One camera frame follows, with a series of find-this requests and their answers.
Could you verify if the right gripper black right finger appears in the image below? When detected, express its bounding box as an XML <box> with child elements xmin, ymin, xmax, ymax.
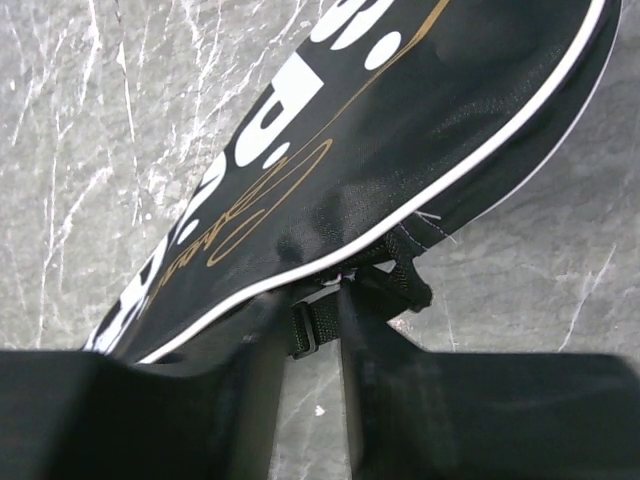
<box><xmin>338</xmin><ymin>283</ymin><xmax>639</xmax><ymax>479</ymax></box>

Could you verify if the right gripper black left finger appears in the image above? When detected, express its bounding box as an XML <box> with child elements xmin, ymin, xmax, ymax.
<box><xmin>1</xmin><ymin>294</ymin><xmax>289</xmax><ymax>479</ymax></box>

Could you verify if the black racket bag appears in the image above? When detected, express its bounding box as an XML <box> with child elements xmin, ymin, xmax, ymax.
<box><xmin>85</xmin><ymin>1</ymin><xmax>621</xmax><ymax>363</ymax></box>

